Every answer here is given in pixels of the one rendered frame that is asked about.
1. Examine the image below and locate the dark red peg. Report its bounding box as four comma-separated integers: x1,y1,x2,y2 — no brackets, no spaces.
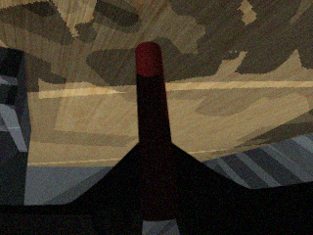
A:
134,42,180,220

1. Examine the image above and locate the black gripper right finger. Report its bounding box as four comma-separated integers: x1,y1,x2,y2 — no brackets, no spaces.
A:
172,144,313,235

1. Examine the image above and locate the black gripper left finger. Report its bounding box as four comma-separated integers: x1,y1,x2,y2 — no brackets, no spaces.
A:
0,142,144,235

